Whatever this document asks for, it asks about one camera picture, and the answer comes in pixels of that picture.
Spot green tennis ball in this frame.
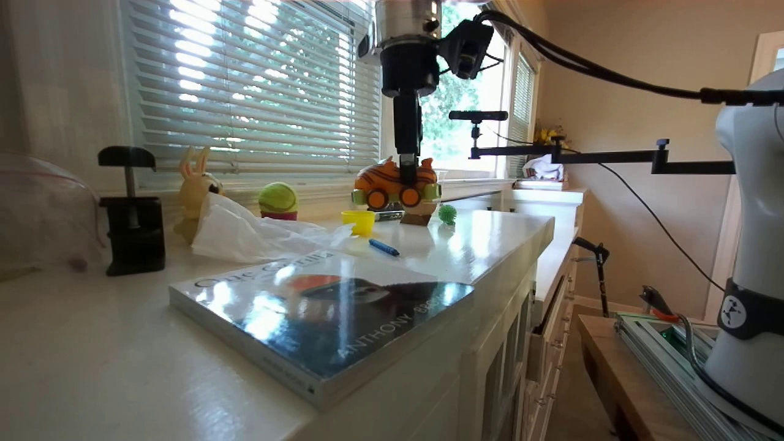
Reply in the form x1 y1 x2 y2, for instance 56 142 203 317
258 181 298 215

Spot green fuzzy ball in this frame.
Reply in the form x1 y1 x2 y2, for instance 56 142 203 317
438 207 455 225

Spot glossy dark book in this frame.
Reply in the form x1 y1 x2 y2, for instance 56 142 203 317
170 253 473 409

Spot green marker pen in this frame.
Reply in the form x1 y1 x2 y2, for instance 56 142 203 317
374 210 405 223

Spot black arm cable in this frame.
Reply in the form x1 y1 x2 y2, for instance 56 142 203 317
481 8 784 294

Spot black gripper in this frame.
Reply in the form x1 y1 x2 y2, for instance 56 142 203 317
380 41 438 187

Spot white window blinds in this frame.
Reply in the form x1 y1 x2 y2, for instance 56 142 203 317
121 0 383 181

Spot pink small cup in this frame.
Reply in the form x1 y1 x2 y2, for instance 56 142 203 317
261 210 298 220

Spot blue crayon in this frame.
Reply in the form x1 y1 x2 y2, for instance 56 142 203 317
367 241 399 257

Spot tan bunny figurine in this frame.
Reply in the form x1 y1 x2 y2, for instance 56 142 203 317
173 148 223 243

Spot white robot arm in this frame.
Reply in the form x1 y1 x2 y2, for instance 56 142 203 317
359 0 784 433

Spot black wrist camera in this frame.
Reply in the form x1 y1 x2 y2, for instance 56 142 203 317
438 19 493 79

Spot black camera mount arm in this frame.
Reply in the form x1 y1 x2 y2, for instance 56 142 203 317
445 109 738 176

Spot orange toy car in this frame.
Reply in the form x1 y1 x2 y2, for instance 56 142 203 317
351 156 442 210

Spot white plastic bag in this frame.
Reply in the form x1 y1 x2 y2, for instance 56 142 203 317
190 193 351 263

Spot yellow plastic cup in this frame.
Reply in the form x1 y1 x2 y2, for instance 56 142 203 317
340 210 374 238

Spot white cabinet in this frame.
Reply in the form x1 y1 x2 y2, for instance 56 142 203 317
298 191 584 441

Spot wooden side table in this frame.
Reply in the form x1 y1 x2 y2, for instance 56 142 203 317
576 313 698 441

